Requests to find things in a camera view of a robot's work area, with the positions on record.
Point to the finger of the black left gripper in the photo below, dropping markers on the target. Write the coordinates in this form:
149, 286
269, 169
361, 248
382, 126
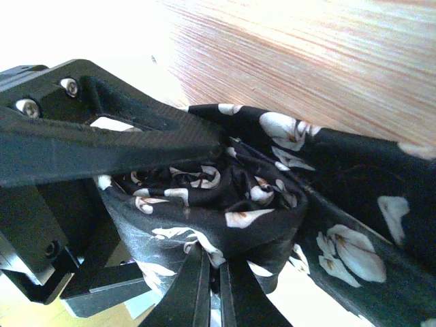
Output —
109, 128

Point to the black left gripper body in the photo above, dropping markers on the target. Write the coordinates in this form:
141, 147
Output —
56, 236

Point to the black white patterned tie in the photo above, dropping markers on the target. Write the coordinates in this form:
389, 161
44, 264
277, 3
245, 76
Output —
355, 214

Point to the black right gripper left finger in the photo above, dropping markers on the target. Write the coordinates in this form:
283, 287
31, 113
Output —
188, 301

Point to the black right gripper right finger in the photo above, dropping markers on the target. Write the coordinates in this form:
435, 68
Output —
243, 303

